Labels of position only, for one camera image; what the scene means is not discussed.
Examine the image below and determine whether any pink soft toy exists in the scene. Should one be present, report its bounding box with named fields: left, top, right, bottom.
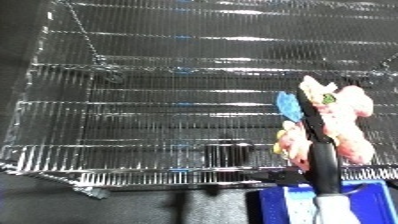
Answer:
left=271, top=75, right=377, bottom=172

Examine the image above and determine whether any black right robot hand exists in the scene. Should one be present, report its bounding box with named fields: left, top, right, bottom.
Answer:
left=294, top=88, right=345, bottom=199

